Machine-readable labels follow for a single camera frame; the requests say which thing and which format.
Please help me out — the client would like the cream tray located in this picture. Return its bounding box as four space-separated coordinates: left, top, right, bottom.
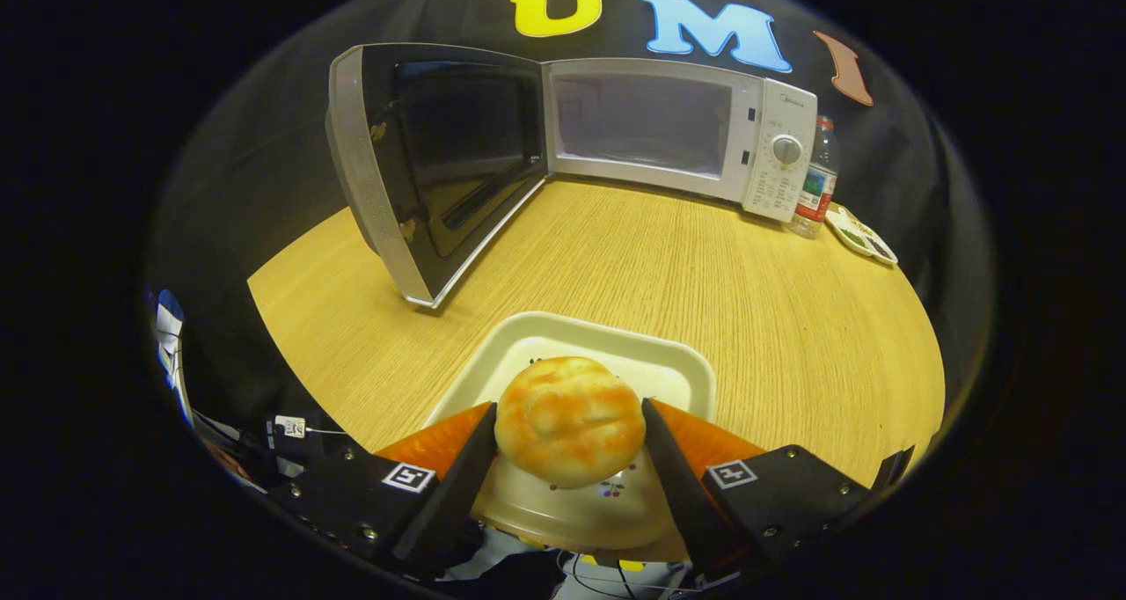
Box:
427 311 718 561

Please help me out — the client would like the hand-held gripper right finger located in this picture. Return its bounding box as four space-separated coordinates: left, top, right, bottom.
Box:
640 398 874 588

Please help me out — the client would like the white microwave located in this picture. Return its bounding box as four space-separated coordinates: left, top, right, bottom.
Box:
325 42 819 309

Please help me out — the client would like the golden bread bun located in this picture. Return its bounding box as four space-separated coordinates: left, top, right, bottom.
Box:
494 356 647 488

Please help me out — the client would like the clear water bottle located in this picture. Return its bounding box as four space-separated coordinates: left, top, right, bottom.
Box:
789 116 839 238

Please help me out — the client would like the white divided bean dish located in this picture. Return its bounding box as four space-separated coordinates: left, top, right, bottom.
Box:
825 204 899 267

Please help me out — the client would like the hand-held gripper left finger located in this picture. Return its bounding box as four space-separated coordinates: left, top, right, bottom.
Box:
268 400 500 582

